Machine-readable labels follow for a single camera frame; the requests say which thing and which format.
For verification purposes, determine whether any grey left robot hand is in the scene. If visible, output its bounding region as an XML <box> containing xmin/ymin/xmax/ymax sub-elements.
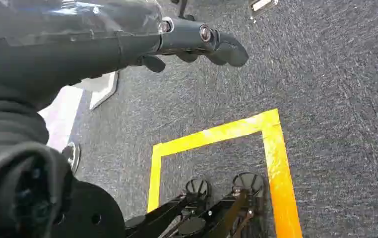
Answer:
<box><xmin>0</xmin><ymin>0</ymin><xmax>250</xmax><ymax>111</ymax></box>

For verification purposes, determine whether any white table side panel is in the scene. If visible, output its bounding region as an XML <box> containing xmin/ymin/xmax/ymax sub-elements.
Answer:
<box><xmin>39</xmin><ymin>85</ymin><xmax>84</xmax><ymax>152</ymax></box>

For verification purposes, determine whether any round metal table foot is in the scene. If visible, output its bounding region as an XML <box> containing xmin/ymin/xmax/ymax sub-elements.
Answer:
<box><xmin>61</xmin><ymin>141</ymin><xmax>81</xmax><ymax>176</ymax></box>

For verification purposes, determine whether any black furniture leg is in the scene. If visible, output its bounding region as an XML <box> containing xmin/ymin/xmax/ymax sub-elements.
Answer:
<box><xmin>171</xmin><ymin>0</ymin><xmax>196</xmax><ymax>21</ymax></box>

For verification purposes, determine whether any black round robot hip cover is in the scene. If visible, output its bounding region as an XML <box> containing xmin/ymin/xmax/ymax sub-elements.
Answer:
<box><xmin>50</xmin><ymin>179</ymin><xmax>126</xmax><ymax>238</ymax></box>

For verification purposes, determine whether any black robot leg with foot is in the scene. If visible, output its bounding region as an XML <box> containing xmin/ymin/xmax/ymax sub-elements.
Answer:
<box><xmin>125</xmin><ymin>178</ymin><xmax>211</xmax><ymax>238</ymax></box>
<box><xmin>176</xmin><ymin>172</ymin><xmax>269</xmax><ymax>238</ymax></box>

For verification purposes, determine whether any yellow floor tape outline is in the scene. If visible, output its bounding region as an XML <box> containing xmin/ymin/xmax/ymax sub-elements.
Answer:
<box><xmin>147</xmin><ymin>108</ymin><xmax>304</xmax><ymax>238</ymax></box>

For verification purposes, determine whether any pale metal floor bracket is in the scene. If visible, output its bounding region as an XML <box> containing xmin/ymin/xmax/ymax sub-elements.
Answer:
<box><xmin>249</xmin><ymin>0</ymin><xmax>279</xmax><ymax>13</ymax></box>

